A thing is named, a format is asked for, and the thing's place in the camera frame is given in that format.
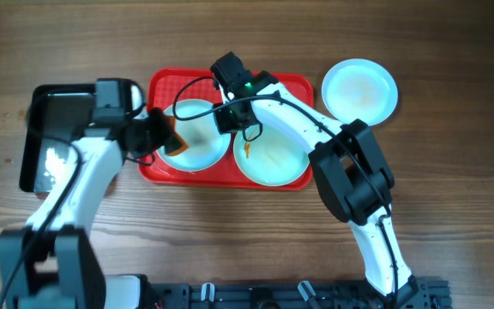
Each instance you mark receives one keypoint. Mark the white plate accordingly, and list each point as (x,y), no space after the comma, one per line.
(270,159)
(358,88)
(206,146)

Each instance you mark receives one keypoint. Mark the green orange sponge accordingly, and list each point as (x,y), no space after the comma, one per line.
(174,144)

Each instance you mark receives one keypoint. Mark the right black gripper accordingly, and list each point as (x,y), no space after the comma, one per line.
(225,126)

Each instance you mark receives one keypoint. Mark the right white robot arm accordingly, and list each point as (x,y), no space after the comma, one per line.
(352,177)

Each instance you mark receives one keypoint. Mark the red plastic tray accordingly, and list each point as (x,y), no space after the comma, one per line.
(162,90)

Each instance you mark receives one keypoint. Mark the black metal tray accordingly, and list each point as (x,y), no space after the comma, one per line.
(56,112)

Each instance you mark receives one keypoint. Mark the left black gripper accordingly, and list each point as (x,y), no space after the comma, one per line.
(153,119)

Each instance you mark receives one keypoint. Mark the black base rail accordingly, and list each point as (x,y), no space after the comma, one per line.
(419,293)

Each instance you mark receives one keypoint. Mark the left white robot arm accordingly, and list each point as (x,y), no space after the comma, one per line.
(50,263)

